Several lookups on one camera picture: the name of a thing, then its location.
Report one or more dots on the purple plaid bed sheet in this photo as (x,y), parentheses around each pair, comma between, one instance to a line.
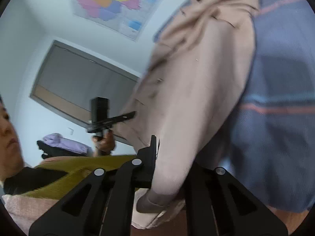
(267,141)

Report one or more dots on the mustard yellow garment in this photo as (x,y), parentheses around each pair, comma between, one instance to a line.
(77,169)

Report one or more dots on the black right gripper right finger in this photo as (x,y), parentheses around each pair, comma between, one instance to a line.
(218,204)

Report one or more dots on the colourful wall map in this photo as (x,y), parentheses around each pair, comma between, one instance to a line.
(126,17)

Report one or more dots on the grey framed window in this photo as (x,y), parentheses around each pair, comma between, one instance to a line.
(69,78)

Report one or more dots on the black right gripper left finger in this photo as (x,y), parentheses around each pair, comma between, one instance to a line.
(102,203)

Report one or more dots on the person left hand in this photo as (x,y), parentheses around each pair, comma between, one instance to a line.
(103,146)

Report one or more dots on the pink beige jacket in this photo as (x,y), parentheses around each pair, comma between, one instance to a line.
(197,73)

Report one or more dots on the person head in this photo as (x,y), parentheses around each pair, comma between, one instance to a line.
(11,156)

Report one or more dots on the lilac folded cloth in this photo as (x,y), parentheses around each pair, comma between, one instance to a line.
(56,140)

